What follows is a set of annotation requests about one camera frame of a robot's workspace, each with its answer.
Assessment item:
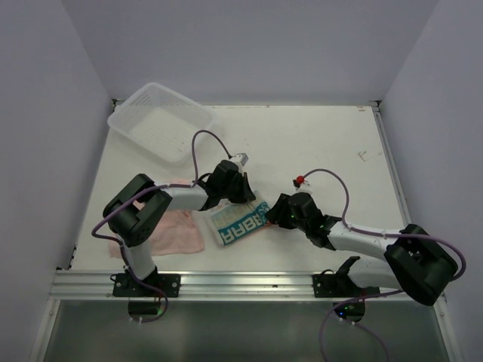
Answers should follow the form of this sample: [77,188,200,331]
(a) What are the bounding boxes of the aluminium rail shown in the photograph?
[48,271,442,302]
[369,100,438,272]

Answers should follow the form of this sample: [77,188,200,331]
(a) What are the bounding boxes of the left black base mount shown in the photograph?
[109,271,181,298]

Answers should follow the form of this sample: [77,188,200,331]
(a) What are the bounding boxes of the translucent plastic basket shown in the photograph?
[107,82,217,164]

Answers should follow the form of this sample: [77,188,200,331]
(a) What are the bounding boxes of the pink towel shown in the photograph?
[108,175,207,259]

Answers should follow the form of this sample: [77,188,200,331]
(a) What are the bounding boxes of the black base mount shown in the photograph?
[312,269,380,299]
[109,271,181,298]

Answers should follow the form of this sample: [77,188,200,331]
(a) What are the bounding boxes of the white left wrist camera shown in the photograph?
[230,152,249,166]

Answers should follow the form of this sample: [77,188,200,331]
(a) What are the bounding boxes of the aluminium right side rail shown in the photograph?
[369,100,438,272]

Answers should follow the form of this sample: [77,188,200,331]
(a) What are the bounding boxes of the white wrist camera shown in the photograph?
[293,179,313,195]
[230,152,249,166]

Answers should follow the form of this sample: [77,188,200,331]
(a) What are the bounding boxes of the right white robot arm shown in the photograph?
[266,192,458,305]

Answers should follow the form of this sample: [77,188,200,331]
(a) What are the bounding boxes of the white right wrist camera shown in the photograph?
[293,179,313,195]

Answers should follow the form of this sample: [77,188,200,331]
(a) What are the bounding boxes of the aluminium front rail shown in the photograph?
[48,271,442,302]

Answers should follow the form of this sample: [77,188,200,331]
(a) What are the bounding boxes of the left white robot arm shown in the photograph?
[91,153,255,296]

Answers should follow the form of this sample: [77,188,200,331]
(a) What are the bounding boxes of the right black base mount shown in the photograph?
[312,269,380,299]

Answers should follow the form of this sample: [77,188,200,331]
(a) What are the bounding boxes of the colourful rabbit print towel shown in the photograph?
[207,191,270,247]

